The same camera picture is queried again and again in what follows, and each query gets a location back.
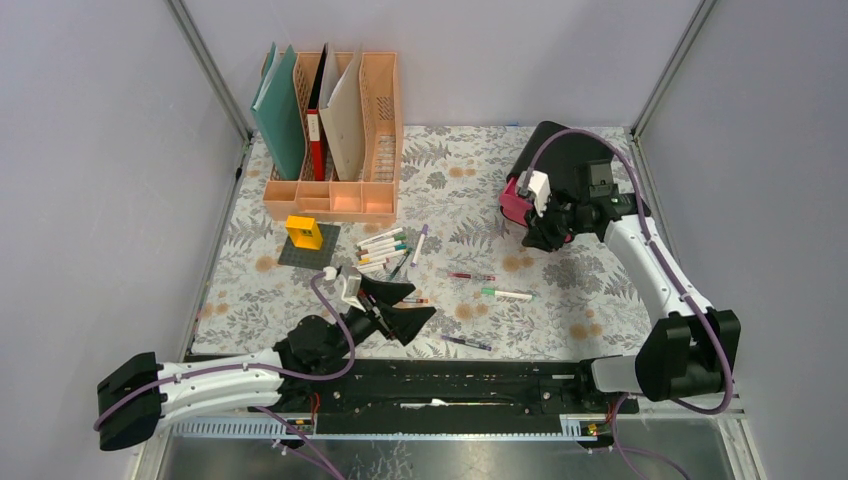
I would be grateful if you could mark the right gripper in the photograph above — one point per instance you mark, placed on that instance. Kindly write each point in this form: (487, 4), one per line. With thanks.
(540, 236)

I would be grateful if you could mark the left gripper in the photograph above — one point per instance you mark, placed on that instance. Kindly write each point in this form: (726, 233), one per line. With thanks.
(403, 322)

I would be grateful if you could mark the black pink drawer box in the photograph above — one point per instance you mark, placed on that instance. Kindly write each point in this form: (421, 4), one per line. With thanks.
(559, 162)

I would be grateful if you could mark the red binder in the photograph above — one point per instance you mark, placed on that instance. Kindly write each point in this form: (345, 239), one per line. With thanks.
(314, 128)

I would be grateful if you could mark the beige kraft notebook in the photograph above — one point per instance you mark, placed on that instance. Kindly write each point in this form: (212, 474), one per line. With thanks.
(340, 110)

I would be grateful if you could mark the teal folder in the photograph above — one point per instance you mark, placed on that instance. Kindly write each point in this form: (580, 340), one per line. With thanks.
(276, 112)

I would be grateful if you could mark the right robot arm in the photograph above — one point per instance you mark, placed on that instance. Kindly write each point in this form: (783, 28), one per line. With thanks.
(690, 349)

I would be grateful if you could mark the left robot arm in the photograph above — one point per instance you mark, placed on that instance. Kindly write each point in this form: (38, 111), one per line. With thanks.
(144, 395)

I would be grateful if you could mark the white marker pink cap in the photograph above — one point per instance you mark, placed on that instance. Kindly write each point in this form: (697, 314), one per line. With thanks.
(375, 267)

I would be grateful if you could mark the dark red pen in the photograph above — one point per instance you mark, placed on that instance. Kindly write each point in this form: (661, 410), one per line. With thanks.
(472, 276)

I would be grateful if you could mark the purple pen near front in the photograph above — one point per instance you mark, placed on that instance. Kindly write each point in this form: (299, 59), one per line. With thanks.
(467, 342)

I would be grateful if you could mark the floral table mat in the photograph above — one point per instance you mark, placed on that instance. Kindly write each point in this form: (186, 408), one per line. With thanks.
(585, 305)

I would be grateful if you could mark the white marker black cap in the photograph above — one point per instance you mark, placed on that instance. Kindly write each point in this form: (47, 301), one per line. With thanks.
(380, 237)

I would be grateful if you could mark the white purple marker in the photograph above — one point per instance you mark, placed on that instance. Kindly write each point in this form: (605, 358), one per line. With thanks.
(419, 245)

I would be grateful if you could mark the orange plastic file organizer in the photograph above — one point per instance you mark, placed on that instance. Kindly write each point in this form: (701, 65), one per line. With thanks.
(373, 197)

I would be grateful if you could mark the grey baseplate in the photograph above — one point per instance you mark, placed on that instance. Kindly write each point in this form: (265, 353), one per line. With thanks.
(314, 260)

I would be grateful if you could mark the yellow block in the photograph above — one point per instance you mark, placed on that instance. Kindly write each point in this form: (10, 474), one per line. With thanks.
(304, 232)

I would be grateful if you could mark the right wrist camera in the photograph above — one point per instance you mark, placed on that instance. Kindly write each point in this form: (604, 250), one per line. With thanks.
(534, 187)

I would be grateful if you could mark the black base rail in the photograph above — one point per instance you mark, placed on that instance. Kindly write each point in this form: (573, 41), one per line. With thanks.
(448, 397)

